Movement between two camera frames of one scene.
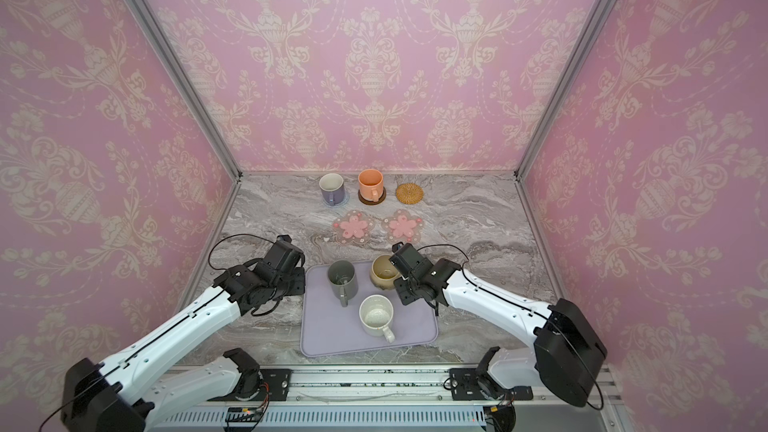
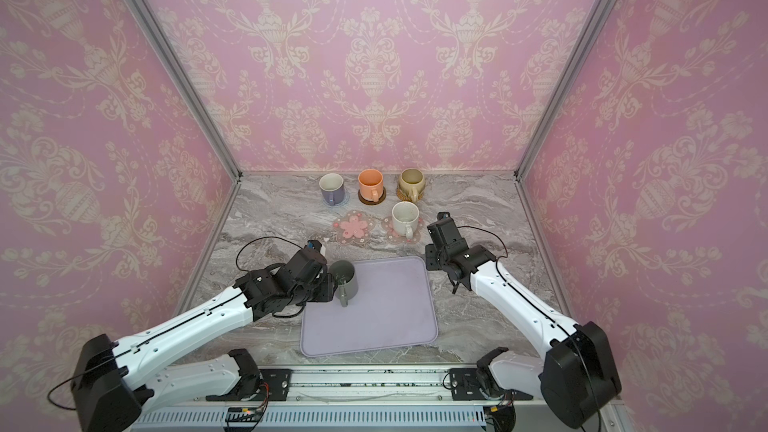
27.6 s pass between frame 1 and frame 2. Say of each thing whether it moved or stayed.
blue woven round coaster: stayed
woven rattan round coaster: stayed
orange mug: stayed
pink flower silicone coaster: stayed
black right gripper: moved
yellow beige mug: moved
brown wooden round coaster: stayed
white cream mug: moved
